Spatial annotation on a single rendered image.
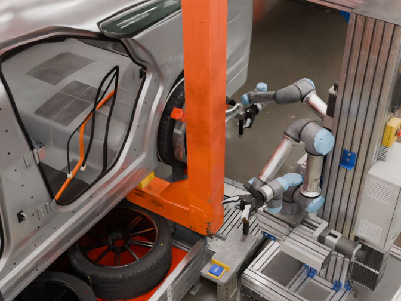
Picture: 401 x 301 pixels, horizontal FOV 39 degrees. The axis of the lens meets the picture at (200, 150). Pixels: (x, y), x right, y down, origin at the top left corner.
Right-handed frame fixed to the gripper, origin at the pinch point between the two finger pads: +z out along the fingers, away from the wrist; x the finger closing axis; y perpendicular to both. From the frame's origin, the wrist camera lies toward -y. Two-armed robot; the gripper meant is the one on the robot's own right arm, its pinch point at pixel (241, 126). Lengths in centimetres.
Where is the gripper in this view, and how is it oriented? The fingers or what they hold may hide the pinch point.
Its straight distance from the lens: 391.8
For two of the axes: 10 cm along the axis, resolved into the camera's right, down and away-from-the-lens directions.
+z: -5.3, 5.4, -6.6
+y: -0.2, -7.8, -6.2
